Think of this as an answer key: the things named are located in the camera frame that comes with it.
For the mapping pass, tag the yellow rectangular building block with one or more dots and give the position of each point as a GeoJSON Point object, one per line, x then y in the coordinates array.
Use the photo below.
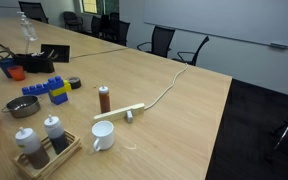
{"type": "Point", "coordinates": [64, 89]}

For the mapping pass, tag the lower blue building block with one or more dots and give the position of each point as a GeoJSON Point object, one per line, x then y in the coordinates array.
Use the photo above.
{"type": "Point", "coordinates": [57, 100]}

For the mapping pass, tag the blue square building block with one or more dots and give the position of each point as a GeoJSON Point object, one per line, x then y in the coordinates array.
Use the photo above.
{"type": "Point", "coordinates": [55, 83]}

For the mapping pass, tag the long blue building block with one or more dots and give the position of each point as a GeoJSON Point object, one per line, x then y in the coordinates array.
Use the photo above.
{"type": "Point", "coordinates": [37, 89]}

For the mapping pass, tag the cream power strip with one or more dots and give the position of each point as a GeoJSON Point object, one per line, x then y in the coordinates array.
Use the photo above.
{"type": "Point", "coordinates": [120, 113]}

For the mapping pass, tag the white plug adapter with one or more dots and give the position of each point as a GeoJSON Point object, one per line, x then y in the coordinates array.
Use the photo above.
{"type": "Point", "coordinates": [129, 116]}

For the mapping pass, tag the red sauce squeeze bottle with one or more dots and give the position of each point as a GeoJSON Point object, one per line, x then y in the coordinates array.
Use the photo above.
{"type": "Point", "coordinates": [104, 99]}

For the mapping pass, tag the black office chair right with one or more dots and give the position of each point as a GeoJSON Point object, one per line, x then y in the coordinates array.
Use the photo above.
{"type": "Point", "coordinates": [195, 54]}

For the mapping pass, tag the black office chair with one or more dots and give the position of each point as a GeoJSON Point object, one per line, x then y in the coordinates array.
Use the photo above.
{"type": "Point", "coordinates": [33, 10]}
{"type": "Point", "coordinates": [195, 54]}
{"type": "Point", "coordinates": [161, 40]}

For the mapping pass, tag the black office chair near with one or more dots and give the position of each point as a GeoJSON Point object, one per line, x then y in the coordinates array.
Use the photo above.
{"type": "Point", "coordinates": [161, 40]}

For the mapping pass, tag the white ceramic mug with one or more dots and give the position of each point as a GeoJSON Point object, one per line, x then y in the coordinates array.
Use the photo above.
{"type": "Point", "coordinates": [103, 132]}

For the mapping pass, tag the black tape roll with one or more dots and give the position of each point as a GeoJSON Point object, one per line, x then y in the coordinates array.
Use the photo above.
{"type": "Point", "coordinates": [75, 82]}

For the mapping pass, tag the black chair group back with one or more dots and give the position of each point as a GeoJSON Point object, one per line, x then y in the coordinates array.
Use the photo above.
{"type": "Point", "coordinates": [110, 28]}

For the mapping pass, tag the black tablet device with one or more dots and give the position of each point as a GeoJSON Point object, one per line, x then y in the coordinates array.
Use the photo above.
{"type": "Point", "coordinates": [57, 53]}

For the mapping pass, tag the right brown sauce bottle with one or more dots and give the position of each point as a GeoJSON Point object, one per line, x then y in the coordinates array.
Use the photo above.
{"type": "Point", "coordinates": [56, 133]}

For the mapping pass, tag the brown sauce bottle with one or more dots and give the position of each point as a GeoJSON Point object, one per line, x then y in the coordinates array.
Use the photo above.
{"type": "Point", "coordinates": [31, 146]}
{"type": "Point", "coordinates": [56, 133]}

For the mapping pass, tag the black chair by window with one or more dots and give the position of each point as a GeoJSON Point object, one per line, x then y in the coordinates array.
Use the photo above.
{"type": "Point", "coordinates": [72, 21]}

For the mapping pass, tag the black utensil bin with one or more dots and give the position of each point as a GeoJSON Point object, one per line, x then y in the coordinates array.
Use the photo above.
{"type": "Point", "coordinates": [34, 64]}

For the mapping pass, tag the left brown sauce bottle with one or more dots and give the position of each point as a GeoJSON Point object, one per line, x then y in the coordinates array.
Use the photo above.
{"type": "Point", "coordinates": [31, 146]}

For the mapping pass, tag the orange plastic cup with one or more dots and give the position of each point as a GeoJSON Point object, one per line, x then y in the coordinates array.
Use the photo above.
{"type": "Point", "coordinates": [16, 72]}

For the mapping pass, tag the clear sanitizer pump bottle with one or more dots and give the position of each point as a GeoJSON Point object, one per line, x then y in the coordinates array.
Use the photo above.
{"type": "Point", "coordinates": [27, 28]}

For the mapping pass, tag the black office chair far left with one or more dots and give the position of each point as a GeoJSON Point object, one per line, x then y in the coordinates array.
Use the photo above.
{"type": "Point", "coordinates": [33, 10]}

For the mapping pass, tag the blue plastic cup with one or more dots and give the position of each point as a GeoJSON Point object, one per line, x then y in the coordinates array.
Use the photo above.
{"type": "Point", "coordinates": [4, 64]}

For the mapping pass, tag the steel pot with handles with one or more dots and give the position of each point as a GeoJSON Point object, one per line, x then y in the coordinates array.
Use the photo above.
{"type": "Point", "coordinates": [22, 106]}

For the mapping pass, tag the wall whiteboard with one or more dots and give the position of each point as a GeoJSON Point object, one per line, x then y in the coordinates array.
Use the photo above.
{"type": "Point", "coordinates": [257, 21]}

